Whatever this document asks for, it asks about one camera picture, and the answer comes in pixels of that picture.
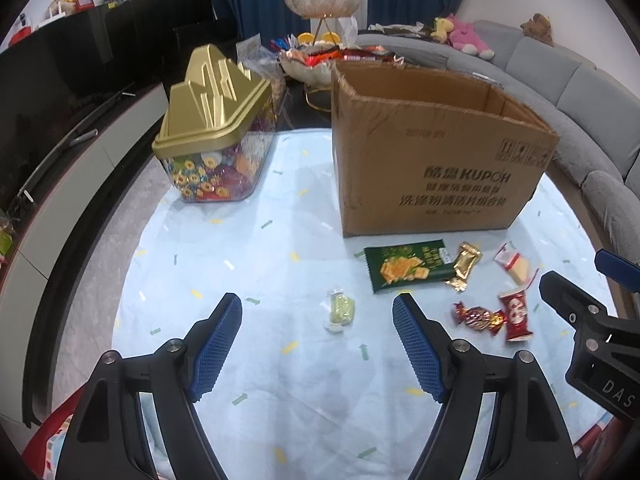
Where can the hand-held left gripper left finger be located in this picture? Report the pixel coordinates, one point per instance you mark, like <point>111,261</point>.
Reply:
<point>215,350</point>

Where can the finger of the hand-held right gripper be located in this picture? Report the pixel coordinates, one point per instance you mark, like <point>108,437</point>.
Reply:
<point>620,270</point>
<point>565,295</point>

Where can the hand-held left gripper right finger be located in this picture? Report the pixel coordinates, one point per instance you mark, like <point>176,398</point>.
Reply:
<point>420,350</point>

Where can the clear packet with yellow pastry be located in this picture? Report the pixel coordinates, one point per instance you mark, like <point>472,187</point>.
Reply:
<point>517,265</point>

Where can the pale green candy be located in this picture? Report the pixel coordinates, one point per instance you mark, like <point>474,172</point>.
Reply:
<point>342,310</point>

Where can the gold candy packet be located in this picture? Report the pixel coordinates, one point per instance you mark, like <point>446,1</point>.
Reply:
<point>464,265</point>

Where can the brown cardboard box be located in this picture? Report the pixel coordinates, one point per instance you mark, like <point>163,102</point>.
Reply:
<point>430,170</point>

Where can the small red snack packet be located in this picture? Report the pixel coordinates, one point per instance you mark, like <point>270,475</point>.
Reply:
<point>515,312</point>

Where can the red gold twisted candy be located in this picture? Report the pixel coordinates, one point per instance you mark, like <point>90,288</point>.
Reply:
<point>477,317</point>

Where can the green cracker packet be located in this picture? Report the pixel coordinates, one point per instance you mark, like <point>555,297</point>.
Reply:
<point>407,265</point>

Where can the grey curved sofa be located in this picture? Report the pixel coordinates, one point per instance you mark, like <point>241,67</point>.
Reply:
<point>575,105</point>

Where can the grey television cabinet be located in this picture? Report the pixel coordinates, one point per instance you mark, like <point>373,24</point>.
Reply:
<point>85,200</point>

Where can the gold lidded clear candy container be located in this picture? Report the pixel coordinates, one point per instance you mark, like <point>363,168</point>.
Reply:
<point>210,105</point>

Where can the brown teddy bear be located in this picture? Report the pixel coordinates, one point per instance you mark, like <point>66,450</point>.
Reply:
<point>537,27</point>

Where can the pink plush unicorn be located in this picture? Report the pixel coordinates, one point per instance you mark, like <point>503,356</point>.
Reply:
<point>467,35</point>

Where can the clear bag of peanuts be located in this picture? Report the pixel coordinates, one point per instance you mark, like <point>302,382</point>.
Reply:
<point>260,70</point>

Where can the yellow plush toy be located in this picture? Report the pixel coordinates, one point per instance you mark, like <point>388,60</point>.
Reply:
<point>441,30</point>

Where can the black television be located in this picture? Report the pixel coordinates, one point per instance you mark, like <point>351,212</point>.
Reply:
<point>55,95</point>

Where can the heap of dark snack bars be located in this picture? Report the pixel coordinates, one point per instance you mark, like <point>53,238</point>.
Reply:
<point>340,55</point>

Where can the white crumpled cloth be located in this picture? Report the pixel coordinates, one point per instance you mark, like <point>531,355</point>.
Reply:
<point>400,30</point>

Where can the black piano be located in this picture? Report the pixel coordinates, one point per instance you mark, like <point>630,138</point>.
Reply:
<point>165,30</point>

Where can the white lotus tiered snack stand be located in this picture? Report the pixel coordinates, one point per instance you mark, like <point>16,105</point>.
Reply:
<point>322,5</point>

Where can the small red box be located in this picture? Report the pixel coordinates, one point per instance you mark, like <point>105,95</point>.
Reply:
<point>85,4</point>

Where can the white rack with gold balloon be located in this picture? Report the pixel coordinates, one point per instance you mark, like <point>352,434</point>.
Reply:
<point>65,5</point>

